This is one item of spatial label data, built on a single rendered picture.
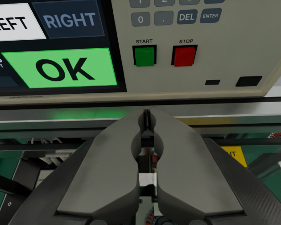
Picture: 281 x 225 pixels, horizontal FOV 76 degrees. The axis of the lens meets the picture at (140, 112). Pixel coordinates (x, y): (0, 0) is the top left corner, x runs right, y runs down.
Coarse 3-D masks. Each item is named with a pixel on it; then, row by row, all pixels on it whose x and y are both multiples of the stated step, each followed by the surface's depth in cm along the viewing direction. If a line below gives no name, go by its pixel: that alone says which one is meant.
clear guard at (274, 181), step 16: (144, 144) 25; (224, 144) 24; (240, 144) 24; (256, 144) 24; (272, 144) 24; (144, 160) 24; (256, 160) 23; (272, 160) 23; (144, 176) 22; (256, 176) 22; (272, 176) 22; (144, 192) 21; (144, 208) 20; (128, 224) 20; (144, 224) 20; (160, 224) 19; (176, 224) 19
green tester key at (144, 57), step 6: (138, 48) 17; (144, 48) 17; (150, 48) 17; (138, 54) 17; (144, 54) 17; (150, 54) 17; (138, 60) 17; (144, 60) 17; (150, 60) 17; (138, 66) 18; (144, 66) 18
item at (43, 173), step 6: (66, 138) 45; (72, 138) 45; (78, 138) 45; (42, 168) 39; (48, 168) 39; (54, 168) 39; (42, 174) 38; (48, 174) 38; (36, 180) 37; (42, 180) 37; (36, 186) 37
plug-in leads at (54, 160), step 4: (32, 140) 36; (44, 140) 38; (52, 140) 42; (56, 140) 43; (60, 140) 38; (44, 160) 39; (48, 160) 40; (52, 160) 38; (56, 160) 39; (64, 160) 39; (48, 164) 41; (56, 164) 40
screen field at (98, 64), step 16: (96, 48) 17; (16, 64) 19; (32, 64) 19; (48, 64) 19; (64, 64) 19; (80, 64) 18; (96, 64) 18; (32, 80) 20; (48, 80) 20; (64, 80) 20; (80, 80) 20; (96, 80) 20; (112, 80) 20
